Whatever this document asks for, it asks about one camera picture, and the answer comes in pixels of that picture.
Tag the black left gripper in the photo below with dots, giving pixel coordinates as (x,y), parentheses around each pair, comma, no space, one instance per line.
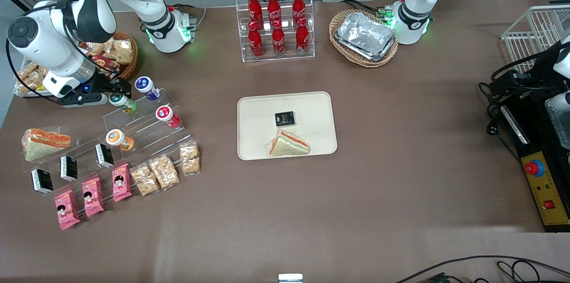
(540,70)

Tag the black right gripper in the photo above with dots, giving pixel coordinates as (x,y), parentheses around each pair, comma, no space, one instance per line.
(103,84)

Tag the green gum bottle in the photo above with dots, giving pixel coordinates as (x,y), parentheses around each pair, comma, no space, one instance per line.
(123,103)

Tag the triangle sandwich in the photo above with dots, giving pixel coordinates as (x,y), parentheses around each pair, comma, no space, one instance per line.
(44,143)
(289,145)

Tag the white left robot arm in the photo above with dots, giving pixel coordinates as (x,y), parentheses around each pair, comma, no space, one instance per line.
(414,16)

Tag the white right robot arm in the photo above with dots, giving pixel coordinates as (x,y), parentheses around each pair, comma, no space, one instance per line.
(44,38)

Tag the blue gum bottle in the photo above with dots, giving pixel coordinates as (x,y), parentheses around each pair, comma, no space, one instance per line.
(147,87)

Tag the orange gum bottle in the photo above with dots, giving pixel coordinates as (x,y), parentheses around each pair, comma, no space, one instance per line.
(119,139)

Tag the red gum bottle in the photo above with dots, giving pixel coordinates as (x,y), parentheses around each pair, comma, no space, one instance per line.
(168,116)

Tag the white rectangular snack tray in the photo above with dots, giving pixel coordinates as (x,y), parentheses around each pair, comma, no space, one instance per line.
(31,94)

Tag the aluminium foil tray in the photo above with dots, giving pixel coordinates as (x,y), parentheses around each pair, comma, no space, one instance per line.
(365,34)

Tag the cream plastic tray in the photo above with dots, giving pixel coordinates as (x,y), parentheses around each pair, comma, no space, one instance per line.
(311,118)

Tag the round brown wicker basket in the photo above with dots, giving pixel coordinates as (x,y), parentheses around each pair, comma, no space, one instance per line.
(131,67)

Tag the red cookie box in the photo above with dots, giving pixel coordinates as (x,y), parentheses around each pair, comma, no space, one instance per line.
(107,62)

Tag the clear nut brittle packet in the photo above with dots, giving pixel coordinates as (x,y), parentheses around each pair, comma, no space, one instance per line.
(32,82)
(26,71)
(123,52)

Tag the clear acrylic stepped stand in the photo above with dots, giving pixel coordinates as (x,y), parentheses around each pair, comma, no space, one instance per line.
(147,134)

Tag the clear plastic container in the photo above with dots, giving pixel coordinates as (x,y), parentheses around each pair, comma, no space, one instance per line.
(560,127)

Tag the small black box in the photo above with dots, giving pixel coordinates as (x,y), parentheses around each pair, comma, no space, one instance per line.
(104,155)
(284,119)
(42,181)
(69,168)

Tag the clear cracker packet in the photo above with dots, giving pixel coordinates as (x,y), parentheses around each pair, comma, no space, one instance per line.
(190,158)
(164,171)
(144,180)

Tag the pink snack packet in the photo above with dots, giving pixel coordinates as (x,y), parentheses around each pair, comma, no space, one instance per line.
(121,183)
(67,210)
(93,197)

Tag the black control box yellow panel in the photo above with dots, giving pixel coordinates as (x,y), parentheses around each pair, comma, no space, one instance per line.
(545,185)

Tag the clear acrylic bottle rack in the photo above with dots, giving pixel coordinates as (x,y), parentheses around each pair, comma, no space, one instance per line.
(242,51)

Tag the red cola bottle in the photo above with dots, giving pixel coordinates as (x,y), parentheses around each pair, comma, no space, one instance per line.
(278,40)
(302,38)
(255,42)
(254,5)
(274,7)
(299,7)

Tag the oval light wicker basket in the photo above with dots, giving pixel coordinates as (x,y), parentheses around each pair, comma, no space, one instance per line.
(340,49)

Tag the small silver object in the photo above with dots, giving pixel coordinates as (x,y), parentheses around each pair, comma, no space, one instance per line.
(290,278)

